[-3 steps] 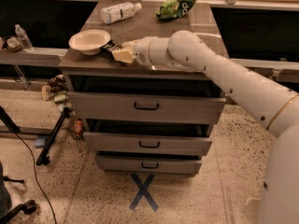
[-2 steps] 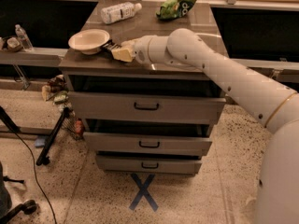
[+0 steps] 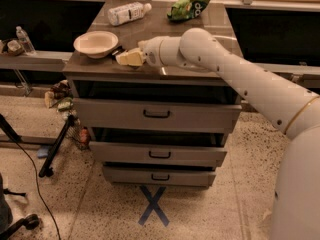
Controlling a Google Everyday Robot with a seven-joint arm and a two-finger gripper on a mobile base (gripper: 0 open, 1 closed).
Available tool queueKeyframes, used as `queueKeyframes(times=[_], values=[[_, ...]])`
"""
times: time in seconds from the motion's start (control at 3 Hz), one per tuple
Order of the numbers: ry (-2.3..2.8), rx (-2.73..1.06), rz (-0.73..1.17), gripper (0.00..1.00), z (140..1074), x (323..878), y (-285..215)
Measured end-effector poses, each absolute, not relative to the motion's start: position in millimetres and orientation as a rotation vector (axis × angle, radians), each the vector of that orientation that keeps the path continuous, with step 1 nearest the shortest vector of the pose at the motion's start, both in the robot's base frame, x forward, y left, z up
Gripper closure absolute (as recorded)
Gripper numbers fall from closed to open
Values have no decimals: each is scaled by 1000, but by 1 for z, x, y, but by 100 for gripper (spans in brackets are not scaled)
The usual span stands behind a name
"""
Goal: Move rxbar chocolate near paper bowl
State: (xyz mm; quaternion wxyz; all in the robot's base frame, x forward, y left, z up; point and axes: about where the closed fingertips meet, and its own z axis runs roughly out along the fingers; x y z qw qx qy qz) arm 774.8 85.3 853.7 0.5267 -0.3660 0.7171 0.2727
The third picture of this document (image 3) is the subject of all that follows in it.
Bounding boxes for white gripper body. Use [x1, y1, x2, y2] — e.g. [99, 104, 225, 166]
[138, 36, 167, 67]

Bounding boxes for black tripod leg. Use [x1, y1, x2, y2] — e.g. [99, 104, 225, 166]
[38, 115, 75, 178]

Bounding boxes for bowl of items on shelf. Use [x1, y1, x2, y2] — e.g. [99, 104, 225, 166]
[0, 39, 24, 56]

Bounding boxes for top grey drawer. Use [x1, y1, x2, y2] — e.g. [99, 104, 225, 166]
[74, 98, 241, 133]

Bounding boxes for clear water bottle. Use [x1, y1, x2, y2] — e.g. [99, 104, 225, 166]
[16, 26, 36, 55]

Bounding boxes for black chair caster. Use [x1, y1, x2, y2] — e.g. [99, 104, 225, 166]
[0, 214, 40, 240]

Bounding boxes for bottom grey drawer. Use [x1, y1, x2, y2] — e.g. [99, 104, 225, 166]
[102, 166, 216, 187]

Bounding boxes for green chip bag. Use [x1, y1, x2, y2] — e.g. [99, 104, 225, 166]
[167, 0, 211, 22]

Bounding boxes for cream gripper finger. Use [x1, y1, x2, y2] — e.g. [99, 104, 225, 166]
[116, 48, 145, 66]

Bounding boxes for blue sponge on floor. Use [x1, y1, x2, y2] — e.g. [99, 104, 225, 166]
[37, 146, 50, 159]

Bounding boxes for snack pile on floor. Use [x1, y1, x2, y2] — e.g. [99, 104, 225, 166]
[44, 80, 91, 150]

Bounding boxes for grey drawer cabinet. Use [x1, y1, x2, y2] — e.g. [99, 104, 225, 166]
[62, 0, 252, 189]

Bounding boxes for white paper bowl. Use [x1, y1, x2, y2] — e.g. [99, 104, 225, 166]
[73, 31, 119, 59]

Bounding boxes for white plastic bottle lying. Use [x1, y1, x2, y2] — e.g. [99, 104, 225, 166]
[107, 2, 152, 26]

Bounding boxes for blue tape cross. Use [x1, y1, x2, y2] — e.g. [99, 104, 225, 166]
[138, 185, 169, 227]

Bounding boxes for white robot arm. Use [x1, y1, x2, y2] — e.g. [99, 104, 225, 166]
[116, 28, 320, 240]

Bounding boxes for black rxbar chocolate wrapper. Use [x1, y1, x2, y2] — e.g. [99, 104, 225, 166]
[112, 48, 126, 56]

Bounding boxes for grey drawer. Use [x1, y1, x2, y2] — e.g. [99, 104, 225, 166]
[90, 142, 227, 167]
[102, 166, 216, 187]
[74, 98, 241, 133]

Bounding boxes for black floor cable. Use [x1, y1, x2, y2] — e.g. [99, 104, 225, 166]
[0, 115, 63, 240]

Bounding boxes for middle grey drawer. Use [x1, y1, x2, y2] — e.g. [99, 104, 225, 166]
[90, 142, 227, 167]

